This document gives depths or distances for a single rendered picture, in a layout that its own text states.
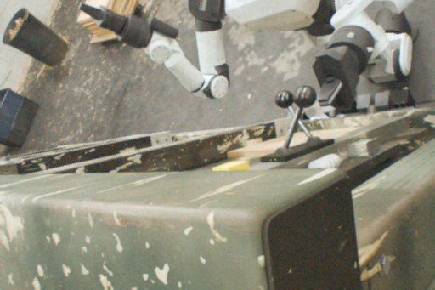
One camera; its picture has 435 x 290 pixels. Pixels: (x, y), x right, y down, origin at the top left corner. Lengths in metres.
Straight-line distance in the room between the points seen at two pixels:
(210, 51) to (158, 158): 0.58
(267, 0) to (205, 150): 0.47
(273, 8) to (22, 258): 1.07
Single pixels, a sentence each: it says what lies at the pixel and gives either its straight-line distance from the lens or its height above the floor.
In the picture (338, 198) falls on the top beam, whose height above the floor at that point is 1.87.
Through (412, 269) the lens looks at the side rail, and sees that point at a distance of 0.40.
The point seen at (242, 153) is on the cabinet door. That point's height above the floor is 1.23.
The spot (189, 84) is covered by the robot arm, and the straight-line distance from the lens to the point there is 1.43.
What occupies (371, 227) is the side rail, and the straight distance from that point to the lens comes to 0.31.
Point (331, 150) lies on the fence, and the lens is 0.87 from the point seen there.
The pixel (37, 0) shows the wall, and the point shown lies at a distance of 6.90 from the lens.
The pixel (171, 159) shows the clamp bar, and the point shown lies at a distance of 1.01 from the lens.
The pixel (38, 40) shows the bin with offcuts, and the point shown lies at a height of 0.38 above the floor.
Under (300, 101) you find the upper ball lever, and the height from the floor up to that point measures 1.55.
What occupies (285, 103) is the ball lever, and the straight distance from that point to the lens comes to 0.86.
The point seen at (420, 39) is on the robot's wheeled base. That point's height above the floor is 0.17.
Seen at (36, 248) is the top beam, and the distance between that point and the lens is 0.33.
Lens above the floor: 2.08
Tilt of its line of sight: 42 degrees down
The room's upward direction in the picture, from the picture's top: 59 degrees counter-clockwise
